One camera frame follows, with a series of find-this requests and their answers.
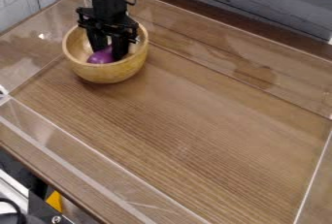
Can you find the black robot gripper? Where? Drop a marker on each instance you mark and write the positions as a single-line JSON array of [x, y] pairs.
[[105, 18]]

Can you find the purple toy eggplant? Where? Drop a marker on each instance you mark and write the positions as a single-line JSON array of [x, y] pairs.
[[102, 56]]

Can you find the brown wooden bowl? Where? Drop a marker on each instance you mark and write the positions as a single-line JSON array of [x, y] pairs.
[[77, 51]]

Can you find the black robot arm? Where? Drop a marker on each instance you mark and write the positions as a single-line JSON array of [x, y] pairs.
[[109, 26]]

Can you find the yellow label sticker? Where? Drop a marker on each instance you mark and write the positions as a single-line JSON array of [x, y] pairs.
[[55, 201]]

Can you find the clear acrylic tray wall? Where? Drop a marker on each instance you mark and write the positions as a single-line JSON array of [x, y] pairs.
[[209, 139]]

